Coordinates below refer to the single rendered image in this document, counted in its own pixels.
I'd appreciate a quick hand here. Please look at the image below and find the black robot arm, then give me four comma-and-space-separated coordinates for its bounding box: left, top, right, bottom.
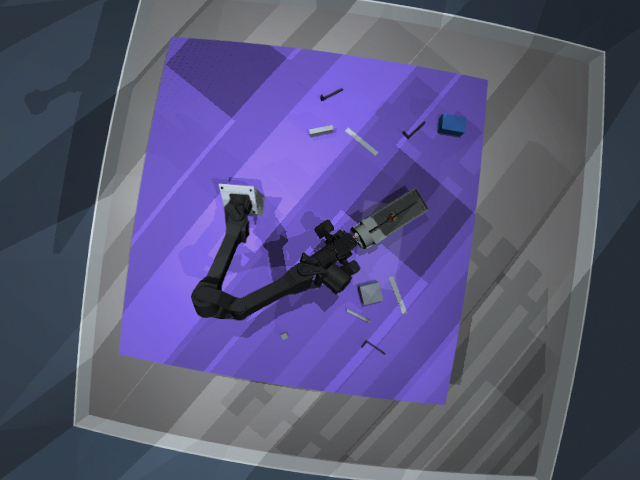
191, 194, 357, 320

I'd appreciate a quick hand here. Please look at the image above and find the blue cube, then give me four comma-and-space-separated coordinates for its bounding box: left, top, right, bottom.
437, 113, 466, 137

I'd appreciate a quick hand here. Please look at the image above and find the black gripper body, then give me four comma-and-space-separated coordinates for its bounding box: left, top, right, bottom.
314, 219, 361, 276

